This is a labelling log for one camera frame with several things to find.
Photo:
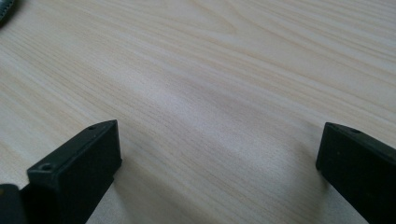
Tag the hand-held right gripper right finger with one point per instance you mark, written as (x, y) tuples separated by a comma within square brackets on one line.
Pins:
[(358, 165)]

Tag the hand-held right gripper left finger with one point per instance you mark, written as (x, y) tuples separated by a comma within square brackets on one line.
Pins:
[(74, 168)]

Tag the dark cloth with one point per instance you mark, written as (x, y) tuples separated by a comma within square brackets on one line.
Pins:
[(5, 8)]

